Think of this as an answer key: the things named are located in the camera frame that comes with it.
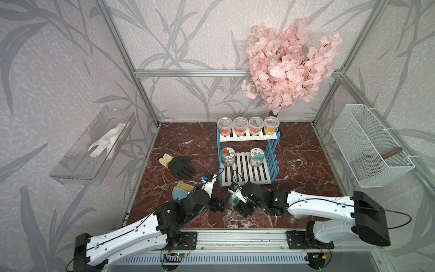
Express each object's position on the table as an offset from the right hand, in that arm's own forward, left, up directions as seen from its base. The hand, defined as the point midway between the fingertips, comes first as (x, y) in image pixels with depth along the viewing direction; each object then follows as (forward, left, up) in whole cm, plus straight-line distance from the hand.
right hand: (237, 199), depth 78 cm
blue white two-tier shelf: (+19, -6, -7) cm, 22 cm away
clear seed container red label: (+24, +5, +25) cm, 35 cm away
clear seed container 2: (+24, -8, +25) cm, 36 cm away
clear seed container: (+23, -1, +25) cm, 34 cm away
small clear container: (+24, -16, +25) cm, 38 cm away
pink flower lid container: (+22, -11, +2) cm, 25 cm away
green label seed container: (-2, +2, +3) cm, 4 cm away
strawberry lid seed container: (+22, +4, +2) cm, 23 cm away
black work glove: (+22, +32, -6) cm, 39 cm away
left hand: (0, +6, +8) cm, 10 cm away
